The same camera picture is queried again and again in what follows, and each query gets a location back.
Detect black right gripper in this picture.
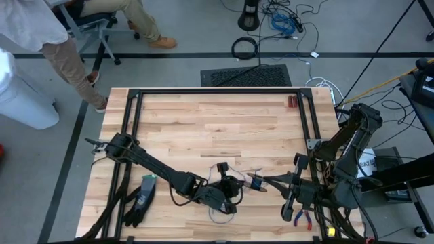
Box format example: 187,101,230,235
262,154,326,221

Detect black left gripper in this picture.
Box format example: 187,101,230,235
199,162,245,215

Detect blue cord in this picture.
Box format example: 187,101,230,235
207,163,261,224

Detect white cardboard box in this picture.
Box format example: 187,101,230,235
356,148,378,180

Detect black grey work glove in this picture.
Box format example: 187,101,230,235
122,174,159,228

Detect white power strip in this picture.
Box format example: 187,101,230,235
304,76,345,115

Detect black floor mat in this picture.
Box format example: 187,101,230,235
200,64,293,88

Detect black equipment stand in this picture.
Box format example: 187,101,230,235
352,146,434,239

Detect thin black diagonal rod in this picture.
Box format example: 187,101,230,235
337,0,418,108

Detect black power strip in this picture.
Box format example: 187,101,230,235
289,12,305,34

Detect black floor stand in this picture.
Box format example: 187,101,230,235
237,0,262,32

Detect black cart with screen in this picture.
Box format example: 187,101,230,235
399,56,434,145

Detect black wheeled leg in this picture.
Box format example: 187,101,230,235
417,0,434,43

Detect grey office chair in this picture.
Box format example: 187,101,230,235
50,0,141,66

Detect white bin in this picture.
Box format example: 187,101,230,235
0,49,60,131

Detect red blue handled pliers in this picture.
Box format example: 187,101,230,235
293,208,313,232

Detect yellow cable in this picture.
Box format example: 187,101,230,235
338,58,434,106

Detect black coiled floor cable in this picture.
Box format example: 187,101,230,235
231,36,260,61

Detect blue coiled floor cable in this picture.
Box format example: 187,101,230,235
270,12,297,36

